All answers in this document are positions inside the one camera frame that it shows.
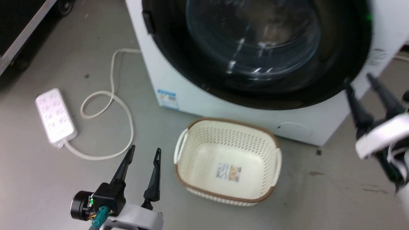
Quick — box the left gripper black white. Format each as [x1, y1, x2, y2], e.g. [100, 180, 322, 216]
[71, 144, 164, 230]

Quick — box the white power strip cable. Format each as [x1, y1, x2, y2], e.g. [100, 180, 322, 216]
[64, 48, 142, 161]

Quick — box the teal connector cable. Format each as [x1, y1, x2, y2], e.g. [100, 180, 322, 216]
[91, 206, 110, 229]

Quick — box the white power strip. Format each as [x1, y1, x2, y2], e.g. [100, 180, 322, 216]
[35, 88, 78, 149]

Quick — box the black round glass washer door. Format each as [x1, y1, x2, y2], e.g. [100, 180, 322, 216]
[141, 0, 373, 111]

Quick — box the paper label inside basket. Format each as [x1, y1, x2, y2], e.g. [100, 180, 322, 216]
[216, 162, 242, 182]

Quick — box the black caster wheel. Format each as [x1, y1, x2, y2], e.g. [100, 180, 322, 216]
[55, 0, 76, 17]

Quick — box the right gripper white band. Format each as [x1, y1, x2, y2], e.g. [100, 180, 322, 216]
[344, 73, 409, 194]

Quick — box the blue energy label sticker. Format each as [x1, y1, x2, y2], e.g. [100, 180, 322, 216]
[157, 89, 179, 111]

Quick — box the white front-load washing machine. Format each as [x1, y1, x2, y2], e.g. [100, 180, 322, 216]
[125, 0, 409, 147]

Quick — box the cream plastic laundry basket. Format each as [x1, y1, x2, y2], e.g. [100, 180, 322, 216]
[174, 118, 282, 207]

